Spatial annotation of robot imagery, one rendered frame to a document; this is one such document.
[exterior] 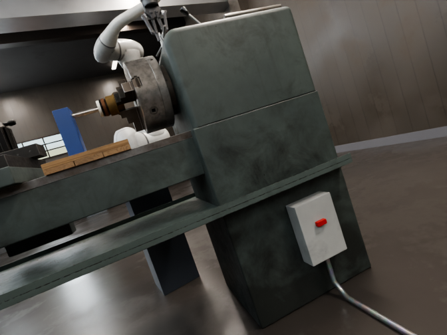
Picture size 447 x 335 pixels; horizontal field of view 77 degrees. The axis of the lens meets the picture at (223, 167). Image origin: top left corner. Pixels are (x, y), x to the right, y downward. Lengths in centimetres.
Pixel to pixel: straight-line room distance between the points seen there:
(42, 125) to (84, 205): 993
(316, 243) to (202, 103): 73
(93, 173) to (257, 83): 73
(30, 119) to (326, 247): 1049
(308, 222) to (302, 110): 48
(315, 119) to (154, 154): 71
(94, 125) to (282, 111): 999
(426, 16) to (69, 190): 398
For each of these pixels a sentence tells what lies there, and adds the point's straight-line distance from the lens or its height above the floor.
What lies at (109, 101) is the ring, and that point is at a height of 109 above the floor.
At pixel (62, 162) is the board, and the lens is 114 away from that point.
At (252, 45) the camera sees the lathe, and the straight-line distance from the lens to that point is 127.
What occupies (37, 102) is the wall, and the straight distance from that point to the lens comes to 1122.
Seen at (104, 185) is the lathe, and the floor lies 77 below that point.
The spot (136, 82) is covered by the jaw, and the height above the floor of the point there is 111.
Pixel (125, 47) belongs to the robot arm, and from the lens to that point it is 205.
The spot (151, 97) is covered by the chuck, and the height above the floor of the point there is 104.
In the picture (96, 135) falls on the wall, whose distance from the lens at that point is 1091.
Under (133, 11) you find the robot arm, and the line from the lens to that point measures 185.
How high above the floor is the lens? 77
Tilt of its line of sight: 5 degrees down
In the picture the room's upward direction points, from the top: 19 degrees counter-clockwise
